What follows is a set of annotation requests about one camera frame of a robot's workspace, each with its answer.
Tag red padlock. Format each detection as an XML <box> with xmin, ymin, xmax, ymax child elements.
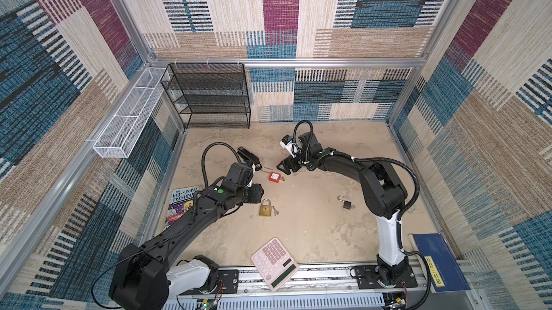
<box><xmin>263</xmin><ymin>168</ymin><xmax>285</xmax><ymax>183</ymax></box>

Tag brass padlock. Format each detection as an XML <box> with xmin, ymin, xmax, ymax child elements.
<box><xmin>259</xmin><ymin>199</ymin><xmax>273</xmax><ymax>217</ymax></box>

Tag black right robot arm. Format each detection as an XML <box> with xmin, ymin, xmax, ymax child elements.
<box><xmin>277</xmin><ymin>120</ymin><xmax>420</xmax><ymax>287</ymax></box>

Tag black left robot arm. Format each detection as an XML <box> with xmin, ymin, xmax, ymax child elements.
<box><xmin>109</xmin><ymin>147</ymin><xmax>264</xmax><ymax>309</ymax></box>

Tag small black padlock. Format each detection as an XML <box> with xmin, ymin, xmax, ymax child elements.
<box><xmin>337</xmin><ymin>196</ymin><xmax>355</xmax><ymax>209</ymax></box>

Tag colourful paperback book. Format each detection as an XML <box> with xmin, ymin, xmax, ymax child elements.
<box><xmin>164</xmin><ymin>186</ymin><xmax>201</xmax><ymax>229</ymax></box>

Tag pink calculator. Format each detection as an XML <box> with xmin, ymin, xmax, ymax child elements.
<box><xmin>251</xmin><ymin>238</ymin><xmax>299</xmax><ymax>291</ymax></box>

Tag blue book with yellow label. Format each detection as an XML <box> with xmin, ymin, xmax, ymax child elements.
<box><xmin>409</xmin><ymin>233</ymin><xmax>470</xmax><ymax>293</ymax></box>

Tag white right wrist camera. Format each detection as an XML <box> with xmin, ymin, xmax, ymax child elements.
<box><xmin>280</xmin><ymin>135</ymin><xmax>300</xmax><ymax>158</ymax></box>

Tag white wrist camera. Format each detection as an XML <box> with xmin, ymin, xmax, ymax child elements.
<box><xmin>243</xmin><ymin>161</ymin><xmax>256</xmax><ymax>178</ymax></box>
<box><xmin>280</xmin><ymin>135</ymin><xmax>300</xmax><ymax>158</ymax></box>

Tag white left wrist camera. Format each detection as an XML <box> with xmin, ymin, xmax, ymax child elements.
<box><xmin>243</xmin><ymin>161</ymin><xmax>256</xmax><ymax>178</ymax></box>

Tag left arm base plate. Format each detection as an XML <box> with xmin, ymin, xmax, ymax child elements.
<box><xmin>206</xmin><ymin>269</ymin><xmax>239</xmax><ymax>295</ymax></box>

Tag aluminium mounting rail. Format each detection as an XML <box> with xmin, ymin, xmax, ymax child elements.
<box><xmin>167</xmin><ymin>263</ymin><xmax>430</xmax><ymax>307</ymax></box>

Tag black wire shelf rack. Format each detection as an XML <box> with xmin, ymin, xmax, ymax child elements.
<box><xmin>161</xmin><ymin>63</ymin><xmax>252</xmax><ymax>129</ymax></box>

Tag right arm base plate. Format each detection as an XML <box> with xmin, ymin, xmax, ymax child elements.
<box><xmin>353</xmin><ymin>265</ymin><xmax>418</xmax><ymax>289</ymax></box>

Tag white wire mesh basket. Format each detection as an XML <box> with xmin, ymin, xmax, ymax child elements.
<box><xmin>93</xmin><ymin>67</ymin><xmax>165</xmax><ymax>159</ymax></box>

